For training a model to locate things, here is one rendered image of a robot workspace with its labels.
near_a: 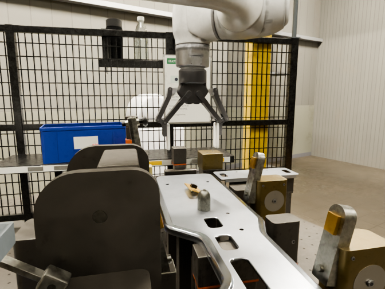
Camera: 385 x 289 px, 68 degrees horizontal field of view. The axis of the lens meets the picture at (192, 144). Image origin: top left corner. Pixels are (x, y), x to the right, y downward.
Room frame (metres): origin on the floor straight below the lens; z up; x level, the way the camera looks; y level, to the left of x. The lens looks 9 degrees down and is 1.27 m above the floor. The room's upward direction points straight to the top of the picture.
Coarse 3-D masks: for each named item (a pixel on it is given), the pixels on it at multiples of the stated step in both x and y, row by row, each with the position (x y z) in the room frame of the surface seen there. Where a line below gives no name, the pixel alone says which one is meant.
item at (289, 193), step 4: (288, 180) 0.99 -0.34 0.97; (292, 180) 0.99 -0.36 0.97; (288, 184) 0.99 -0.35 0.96; (292, 184) 0.99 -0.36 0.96; (288, 188) 0.99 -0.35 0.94; (292, 188) 0.99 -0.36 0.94; (288, 192) 0.99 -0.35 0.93; (292, 192) 1.00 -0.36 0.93; (288, 196) 1.00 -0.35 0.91; (288, 200) 1.00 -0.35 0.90; (288, 204) 1.00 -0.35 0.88; (288, 208) 1.00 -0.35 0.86; (288, 212) 1.00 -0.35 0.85
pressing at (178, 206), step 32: (160, 192) 0.77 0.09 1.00; (224, 192) 0.78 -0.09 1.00; (192, 224) 0.57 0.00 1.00; (224, 224) 0.57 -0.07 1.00; (256, 224) 0.57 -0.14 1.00; (224, 256) 0.45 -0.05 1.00; (256, 256) 0.45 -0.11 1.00; (288, 256) 0.45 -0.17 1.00; (224, 288) 0.36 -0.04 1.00; (288, 288) 0.36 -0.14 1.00; (320, 288) 0.37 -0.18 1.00
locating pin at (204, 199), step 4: (200, 192) 0.65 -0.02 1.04; (204, 192) 0.65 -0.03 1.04; (208, 192) 0.65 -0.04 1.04; (200, 196) 0.65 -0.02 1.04; (204, 196) 0.64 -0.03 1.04; (208, 196) 0.65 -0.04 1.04; (200, 200) 0.64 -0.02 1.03; (204, 200) 0.64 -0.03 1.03; (208, 200) 0.64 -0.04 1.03; (200, 204) 0.64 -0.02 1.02; (204, 204) 0.64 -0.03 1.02; (208, 204) 0.64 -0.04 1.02; (200, 208) 0.64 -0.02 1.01; (204, 208) 0.64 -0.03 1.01; (208, 208) 0.64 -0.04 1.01
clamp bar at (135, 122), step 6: (126, 120) 0.74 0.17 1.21; (132, 120) 0.73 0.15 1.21; (138, 120) 0.74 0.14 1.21; (144, 120) 0.74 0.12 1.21; (126, 126) 0.73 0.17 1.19; (132, 126) 0.73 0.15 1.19; (144, 126) 0.75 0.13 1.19; (132, 132) 0.73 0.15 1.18; (138, 132) 0.73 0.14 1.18; (132, 138) 0.73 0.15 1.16; (138, 138) 0.73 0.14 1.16; (138, 144) 0.73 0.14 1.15
